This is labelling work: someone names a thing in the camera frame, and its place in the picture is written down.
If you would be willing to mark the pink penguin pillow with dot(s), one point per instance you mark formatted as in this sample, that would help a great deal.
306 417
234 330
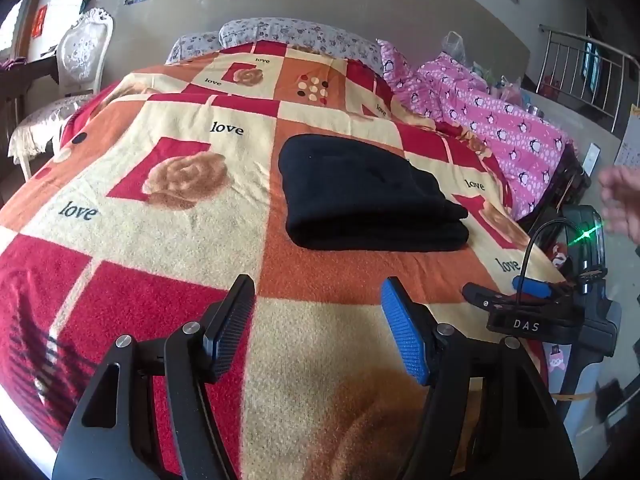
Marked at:
400 70

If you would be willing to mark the clear plastic bag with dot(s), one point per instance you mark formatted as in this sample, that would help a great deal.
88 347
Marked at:
507 89
454 46

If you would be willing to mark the lace seat cover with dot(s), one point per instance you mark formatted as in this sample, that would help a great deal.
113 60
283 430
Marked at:
40 117

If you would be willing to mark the dark wooden bed frame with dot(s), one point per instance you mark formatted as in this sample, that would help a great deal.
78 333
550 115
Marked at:
565 185

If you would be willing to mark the dark wooden table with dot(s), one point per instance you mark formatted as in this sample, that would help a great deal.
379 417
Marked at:
25 85

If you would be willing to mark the person's right hand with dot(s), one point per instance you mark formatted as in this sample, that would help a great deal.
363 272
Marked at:
622 200

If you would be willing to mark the red wall paper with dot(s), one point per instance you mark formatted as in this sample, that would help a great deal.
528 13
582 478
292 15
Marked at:
39 20

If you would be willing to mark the metal stair railing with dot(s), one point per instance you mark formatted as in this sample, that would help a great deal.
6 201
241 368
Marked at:
607 60

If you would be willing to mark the metal cup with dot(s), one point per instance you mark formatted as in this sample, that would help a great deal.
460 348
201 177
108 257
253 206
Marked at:
535 110

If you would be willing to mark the red-edged wall calendar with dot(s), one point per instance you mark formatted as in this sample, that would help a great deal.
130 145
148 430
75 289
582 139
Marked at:
631 145

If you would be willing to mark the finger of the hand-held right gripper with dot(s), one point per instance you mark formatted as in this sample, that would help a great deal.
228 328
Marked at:
482 296
535 285

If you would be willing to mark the large grey floral pillow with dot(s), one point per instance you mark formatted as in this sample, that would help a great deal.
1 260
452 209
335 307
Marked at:
300 35

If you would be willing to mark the printed checkered blanket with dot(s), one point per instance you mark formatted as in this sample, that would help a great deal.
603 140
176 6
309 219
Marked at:
175 240

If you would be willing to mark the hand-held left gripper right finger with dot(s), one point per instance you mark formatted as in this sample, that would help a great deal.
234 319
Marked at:
402 330

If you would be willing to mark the white ornate chair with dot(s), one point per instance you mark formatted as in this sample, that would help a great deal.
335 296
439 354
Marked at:
82 45

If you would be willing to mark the pink penguin quilt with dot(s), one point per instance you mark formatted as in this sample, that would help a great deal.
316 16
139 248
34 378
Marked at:
505 130

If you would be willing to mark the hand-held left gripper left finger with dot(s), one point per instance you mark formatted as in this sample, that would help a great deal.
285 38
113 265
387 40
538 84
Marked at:
227 327

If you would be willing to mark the small grey floral pillow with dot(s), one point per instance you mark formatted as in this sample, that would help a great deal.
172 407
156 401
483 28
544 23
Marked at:
192 47

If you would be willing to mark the red printed bag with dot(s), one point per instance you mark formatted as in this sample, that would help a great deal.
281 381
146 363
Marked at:
561 255

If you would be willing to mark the black pants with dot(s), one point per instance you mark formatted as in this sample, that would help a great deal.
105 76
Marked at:
360 190

